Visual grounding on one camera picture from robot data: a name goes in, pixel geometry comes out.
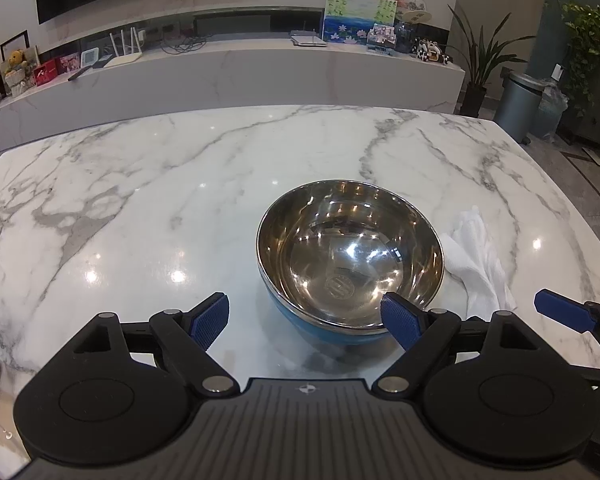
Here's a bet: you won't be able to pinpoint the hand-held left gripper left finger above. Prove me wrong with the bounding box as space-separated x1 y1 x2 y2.
65 292 242 399

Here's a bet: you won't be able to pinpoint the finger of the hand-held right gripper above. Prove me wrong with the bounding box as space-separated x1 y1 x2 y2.
534 288 600 386

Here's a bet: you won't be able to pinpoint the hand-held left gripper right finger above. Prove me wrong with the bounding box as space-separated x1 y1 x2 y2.
371 292 547 401

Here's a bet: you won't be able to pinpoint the stainless steel bowl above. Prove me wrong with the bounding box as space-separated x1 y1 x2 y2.
256 180 447 347

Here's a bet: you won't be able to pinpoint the white cloth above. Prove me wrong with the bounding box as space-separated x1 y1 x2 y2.
439 205 519 318

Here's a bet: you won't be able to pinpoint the clear plastic water bottle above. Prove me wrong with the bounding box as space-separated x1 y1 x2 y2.
535 64 570 142

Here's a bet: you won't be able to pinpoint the grey metal trash can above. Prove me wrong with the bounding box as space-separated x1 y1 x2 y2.
493 70 551 144

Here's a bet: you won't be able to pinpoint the long-leaf potted plant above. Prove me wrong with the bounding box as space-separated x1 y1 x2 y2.
447 4 537 117

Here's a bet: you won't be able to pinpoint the white marble television console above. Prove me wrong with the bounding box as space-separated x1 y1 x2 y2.
0 7 467 161

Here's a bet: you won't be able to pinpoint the bushy green plant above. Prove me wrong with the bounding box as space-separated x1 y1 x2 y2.
559 2 600 107

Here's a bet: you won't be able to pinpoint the black and white cow toy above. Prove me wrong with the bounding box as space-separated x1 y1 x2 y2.
413 37 452 65

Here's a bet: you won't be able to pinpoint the white router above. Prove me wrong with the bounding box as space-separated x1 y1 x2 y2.
102 31 144 68

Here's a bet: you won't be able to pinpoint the dark glass jar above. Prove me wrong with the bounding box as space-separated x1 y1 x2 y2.
395 21 421 54

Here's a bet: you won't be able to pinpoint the small framed photo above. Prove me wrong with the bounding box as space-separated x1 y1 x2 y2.
367 23 397 54

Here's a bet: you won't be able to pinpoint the grey notebook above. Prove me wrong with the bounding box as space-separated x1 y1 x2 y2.
288 29 328 48

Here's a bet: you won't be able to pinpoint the red card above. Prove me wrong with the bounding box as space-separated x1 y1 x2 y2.
32 58 60 87

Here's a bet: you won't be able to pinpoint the lotus pond painting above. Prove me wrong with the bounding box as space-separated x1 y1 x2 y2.
322 0 399 44

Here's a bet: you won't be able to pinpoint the round paper fan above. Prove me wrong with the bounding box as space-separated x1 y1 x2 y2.
392 0 429 24

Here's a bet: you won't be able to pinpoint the teddy bear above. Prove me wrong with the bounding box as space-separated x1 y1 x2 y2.
3 48 34 97

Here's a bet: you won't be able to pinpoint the black cables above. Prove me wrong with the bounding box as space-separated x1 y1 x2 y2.
159 34 212 55

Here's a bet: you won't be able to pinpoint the black picture frame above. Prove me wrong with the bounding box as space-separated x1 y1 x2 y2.
0 30 30 64

